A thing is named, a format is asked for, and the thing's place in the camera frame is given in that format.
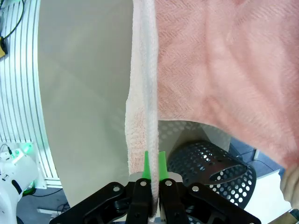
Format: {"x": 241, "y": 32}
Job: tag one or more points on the white table with rounded corners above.
{"x": 88, "y": 93}

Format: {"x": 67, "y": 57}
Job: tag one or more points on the pink towel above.
{"x": 222, "y": 70}

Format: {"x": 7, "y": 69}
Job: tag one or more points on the dark perforated laundry basket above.
{"x": 210, "y": 158}

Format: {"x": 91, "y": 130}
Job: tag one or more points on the yellow and black device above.
{"x": 2, "y": 47}

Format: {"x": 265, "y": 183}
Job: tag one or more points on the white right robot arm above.
{"x": 14, "y": 177}

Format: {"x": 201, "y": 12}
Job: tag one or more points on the white slatted frame panel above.
{"x": 21, "y": 93}

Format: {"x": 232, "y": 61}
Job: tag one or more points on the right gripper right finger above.
{"x": 172, "y": 203}

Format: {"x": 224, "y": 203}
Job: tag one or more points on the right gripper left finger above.
{"x": 137, "y": 200}

